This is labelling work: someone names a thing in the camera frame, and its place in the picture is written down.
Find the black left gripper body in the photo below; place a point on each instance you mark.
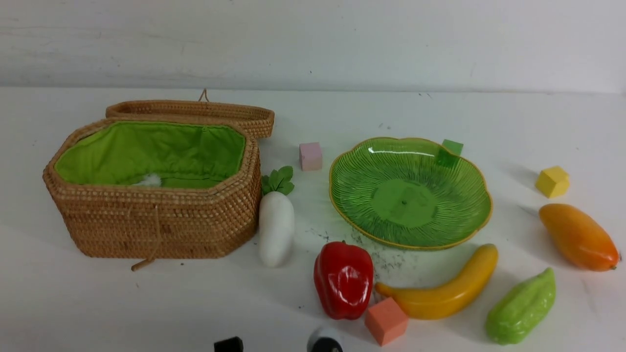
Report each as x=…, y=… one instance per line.
x=234, y=344

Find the white plastic radish with leaves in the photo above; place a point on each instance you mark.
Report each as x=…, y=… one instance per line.
x=276, y=217

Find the red plastic bell pepper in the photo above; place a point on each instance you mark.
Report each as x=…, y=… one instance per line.
x=343, y=276

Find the yellow plastic banana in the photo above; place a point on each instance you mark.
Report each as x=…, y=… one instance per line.
x=452, y=297

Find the green plastic bitter gourd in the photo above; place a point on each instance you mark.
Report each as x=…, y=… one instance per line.
x=522, y=309

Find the orange plastic mango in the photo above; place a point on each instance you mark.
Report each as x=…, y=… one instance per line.
x=579, y=238

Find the orange foam cube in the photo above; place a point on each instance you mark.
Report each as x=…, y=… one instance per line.
x=386, y=321

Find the woven rattan basket green lining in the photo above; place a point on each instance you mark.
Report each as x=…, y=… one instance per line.
x=157, y=187

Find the pink foam cube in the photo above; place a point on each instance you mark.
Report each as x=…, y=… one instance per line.
x=310, y=156

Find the woven rattan basket lid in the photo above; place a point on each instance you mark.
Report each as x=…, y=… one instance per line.
x=256, y=121

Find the green leaf-shaped glass plate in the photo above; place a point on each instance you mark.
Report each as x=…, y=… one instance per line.
x=409, y=193

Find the green foam cube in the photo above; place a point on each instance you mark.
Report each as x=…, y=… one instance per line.
x=452, y=148

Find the yellow foam cube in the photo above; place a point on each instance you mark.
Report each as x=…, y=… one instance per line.
x=553, y=182

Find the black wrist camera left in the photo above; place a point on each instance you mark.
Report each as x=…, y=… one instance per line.
x=324, y=339

